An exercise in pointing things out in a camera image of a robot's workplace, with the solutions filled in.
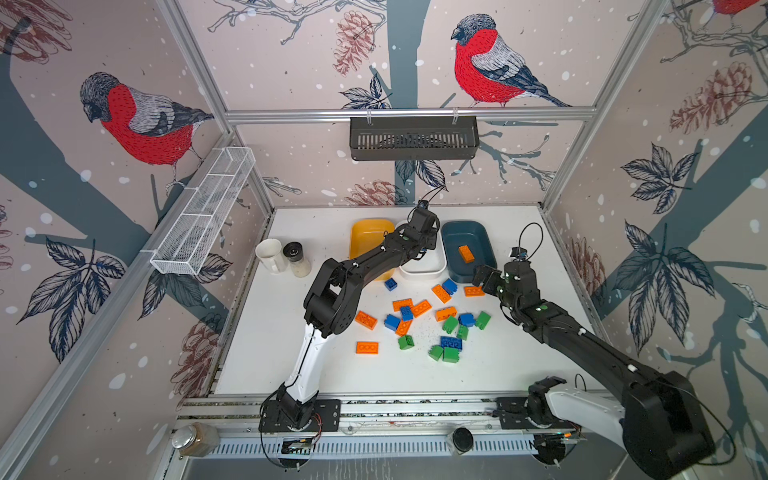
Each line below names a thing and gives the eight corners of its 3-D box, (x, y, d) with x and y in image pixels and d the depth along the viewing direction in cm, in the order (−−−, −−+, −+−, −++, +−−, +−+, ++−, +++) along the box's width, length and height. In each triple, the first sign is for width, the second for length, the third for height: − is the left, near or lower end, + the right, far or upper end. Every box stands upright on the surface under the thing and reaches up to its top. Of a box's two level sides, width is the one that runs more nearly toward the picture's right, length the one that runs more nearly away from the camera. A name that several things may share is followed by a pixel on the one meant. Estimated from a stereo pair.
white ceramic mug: (270, 285, 100) (260, 269, 92) (263, 259, 107) (253, 242, 99) (293, 275, 102) (284, 259, 94) (284, 251, 109) (276, 234, 101)
